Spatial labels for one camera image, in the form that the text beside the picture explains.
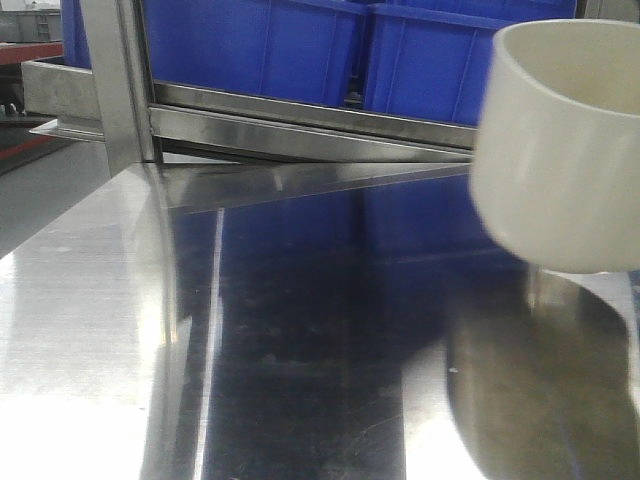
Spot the left blue storage crate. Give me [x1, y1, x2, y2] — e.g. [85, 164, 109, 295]
[143, 1, 367, 106]

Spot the blue storage crate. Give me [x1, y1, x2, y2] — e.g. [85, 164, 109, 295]
[363, 1, 577, 126]
[143, 1, 367, 106]

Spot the right blue storage crate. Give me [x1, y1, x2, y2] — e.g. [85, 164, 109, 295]
[363, 1, 577, 126]

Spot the far left blue crate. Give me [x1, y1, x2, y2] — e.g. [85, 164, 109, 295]
[60, 0, 91, 69]

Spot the stainless steel shelf frame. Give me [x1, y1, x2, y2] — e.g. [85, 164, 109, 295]
[21, 0, 640, 166]

